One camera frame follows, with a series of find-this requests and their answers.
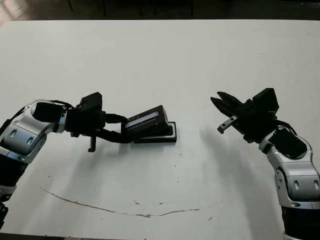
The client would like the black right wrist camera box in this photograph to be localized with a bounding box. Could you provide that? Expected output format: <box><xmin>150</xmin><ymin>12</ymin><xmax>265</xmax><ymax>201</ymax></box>
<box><xmin>252</xmin><ymin>87</ymin><xmax>280</xmax><ymax>115</ymax></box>

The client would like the black box with white insert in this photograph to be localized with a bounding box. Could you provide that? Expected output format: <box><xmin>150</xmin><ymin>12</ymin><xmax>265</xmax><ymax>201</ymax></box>
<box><xmin>133</xmin><ymin>121</ymin><xmax>178</xmax><ymax>145</ymax></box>

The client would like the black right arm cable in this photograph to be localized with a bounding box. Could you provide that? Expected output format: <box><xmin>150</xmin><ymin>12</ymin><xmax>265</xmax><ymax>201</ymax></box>
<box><xmin>276</xmin><ymin>119</ymin><xmax>299</xmax><ymax>137</ymax></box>

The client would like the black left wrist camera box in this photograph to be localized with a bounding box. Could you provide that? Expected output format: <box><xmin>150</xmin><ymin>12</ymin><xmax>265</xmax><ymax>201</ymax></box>
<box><xmin>78</xmin><ymin>91</ymin><xmax>104</xmax><ymax>114</ymax></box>

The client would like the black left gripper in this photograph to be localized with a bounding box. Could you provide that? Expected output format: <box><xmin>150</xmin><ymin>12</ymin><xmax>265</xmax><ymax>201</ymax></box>
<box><xmin>64</xmin><ymin>107</ymin><xmax>134</xmax><ymax>153</ymax></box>

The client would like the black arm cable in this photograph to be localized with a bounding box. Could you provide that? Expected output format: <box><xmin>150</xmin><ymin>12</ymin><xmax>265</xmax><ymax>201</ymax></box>
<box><xmin>276</xmin><ymin>119</ymin><xmax>299</xmax><ymax>137</ymax></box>
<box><xmin>48</xmin><ymin>99</ymin><xmax>76</xmax><ymax>111</ymax></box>

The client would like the black box lid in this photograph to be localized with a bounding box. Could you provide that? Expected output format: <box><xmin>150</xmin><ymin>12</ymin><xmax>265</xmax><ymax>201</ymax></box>
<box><xmin>120</xmin><ymin>105</ymin><xmax>170</xmax><ymax>142</ymax></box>

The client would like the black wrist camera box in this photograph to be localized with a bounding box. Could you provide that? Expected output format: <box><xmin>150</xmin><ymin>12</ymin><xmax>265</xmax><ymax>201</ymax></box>
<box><xmin>252</xmin><ymin>87</ymin><xmax>280</xmax><ymax>115</ymax></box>
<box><xmin>78</xmin><ymin>91</ymin><xmax>104</xmax><ymax>114</ymax></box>

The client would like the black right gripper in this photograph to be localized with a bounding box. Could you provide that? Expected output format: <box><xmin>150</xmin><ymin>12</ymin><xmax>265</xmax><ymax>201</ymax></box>
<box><xmin>210</xmin><ymin>91</ymin><xmax>279</xmax><ymax>145</ymax></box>

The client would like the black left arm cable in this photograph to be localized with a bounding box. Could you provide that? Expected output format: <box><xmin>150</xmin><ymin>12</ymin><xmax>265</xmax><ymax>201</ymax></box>
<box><xmin>48</xmin><ymin>99</ymin><xmax>76</xmax><ymax>111</ymax></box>

